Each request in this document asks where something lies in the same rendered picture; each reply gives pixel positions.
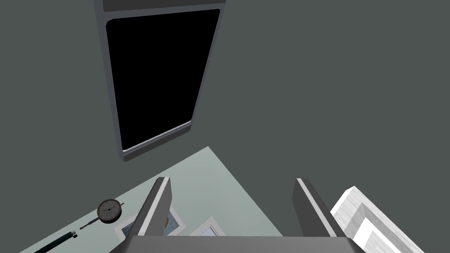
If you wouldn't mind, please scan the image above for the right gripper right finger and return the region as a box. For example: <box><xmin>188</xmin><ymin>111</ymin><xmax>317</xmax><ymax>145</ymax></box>
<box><xmin>292</xmin><ymin>177</ymin><xmax>348</xmax><ymax>238</ymax></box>

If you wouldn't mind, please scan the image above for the grey framed dark window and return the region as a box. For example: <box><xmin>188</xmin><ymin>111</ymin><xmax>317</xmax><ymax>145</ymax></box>
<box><xmin>93</xmin><ymin>0</ymin><xmax>227</xmax><ymax>163</ymax></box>

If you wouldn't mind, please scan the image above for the small white framed picture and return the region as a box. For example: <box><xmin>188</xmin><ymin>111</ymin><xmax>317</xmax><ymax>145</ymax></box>
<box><xmin>188</xmin><ymin>216</ymin><xmax>225</xmax><ymax>237</ymax></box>

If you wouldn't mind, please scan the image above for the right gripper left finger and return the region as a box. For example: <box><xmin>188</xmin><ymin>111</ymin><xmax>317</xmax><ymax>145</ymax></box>
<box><xmin>128</xmin><ymin>177</ymin><xmax>173</xmax><ymax>238</ymax></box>

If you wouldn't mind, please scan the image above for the dark cylindrical rod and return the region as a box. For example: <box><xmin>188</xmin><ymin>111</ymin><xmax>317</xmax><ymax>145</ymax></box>
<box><xmin>33</xmin><ymin>230</ymin><xmax>78</xmax><ymax>253</ymax></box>

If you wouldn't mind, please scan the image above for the round dial gauge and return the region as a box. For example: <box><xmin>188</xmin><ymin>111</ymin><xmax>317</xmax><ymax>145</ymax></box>
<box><xmin>79</xmin><ymin>199</ymin><xmax>125</xmax><ymax>231</ymax></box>

